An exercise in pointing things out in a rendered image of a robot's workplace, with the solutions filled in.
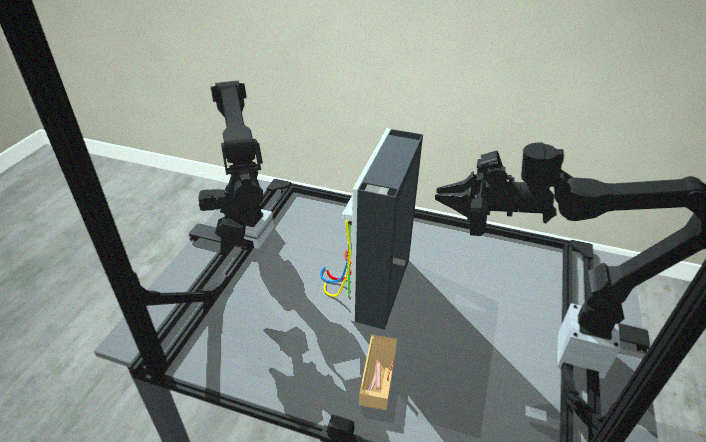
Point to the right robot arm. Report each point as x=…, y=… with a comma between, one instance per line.
x=590, y=198

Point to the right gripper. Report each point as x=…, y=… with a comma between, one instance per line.
x=455, y=196

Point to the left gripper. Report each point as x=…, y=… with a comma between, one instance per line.
x=231, y=229

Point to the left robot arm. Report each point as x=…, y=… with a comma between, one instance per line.
x=240, y=146

